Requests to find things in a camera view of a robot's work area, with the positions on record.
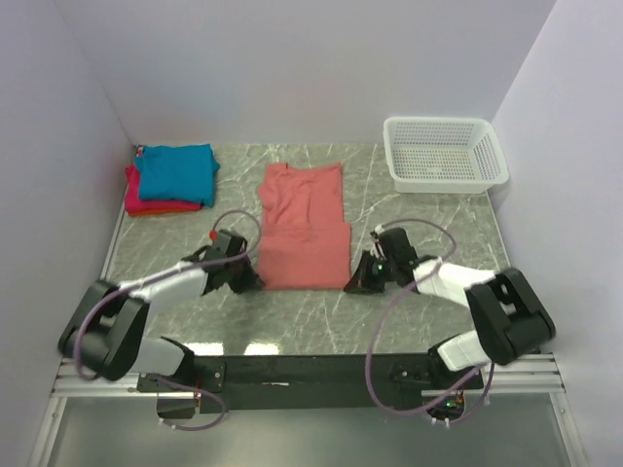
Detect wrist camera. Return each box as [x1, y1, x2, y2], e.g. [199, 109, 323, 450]
[371, 227, 418, 268]
[183, 230, 247, 263]

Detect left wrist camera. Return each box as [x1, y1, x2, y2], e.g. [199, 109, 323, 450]
[183, 230, 247, 263]

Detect aluminium rail frame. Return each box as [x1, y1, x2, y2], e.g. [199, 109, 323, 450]
[51, 354, 566, 398]

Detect folded magenta t shirt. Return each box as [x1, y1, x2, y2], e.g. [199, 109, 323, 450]
[124, 163, 202, 212]

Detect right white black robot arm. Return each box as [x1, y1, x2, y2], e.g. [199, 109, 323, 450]
[344, 250, 556, 388]

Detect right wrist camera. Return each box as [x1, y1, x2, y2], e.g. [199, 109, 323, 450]
[371, 227, 418, 268]

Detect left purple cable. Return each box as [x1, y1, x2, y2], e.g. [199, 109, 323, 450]
[73, 209, 264, 432]

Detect salmon pink t shirt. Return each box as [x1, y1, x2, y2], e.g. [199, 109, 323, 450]
[256, 162, 351, 290]

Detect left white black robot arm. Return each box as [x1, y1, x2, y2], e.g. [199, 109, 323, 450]
[57, 257, 264, 391]

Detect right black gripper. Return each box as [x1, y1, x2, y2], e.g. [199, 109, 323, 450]
[345, 250, 397, 296]

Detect folded blue t shirt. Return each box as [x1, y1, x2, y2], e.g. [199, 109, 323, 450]
[134, 144, 220, 207]

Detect black base beam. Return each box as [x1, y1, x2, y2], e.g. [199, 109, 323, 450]
[136, 355, 486, 415]

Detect folded orange t shirt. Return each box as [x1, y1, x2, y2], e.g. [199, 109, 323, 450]
[127, 209, 191, 218]

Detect white plastic basket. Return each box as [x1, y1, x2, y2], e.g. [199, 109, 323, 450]
[383, 117, 509, 195]

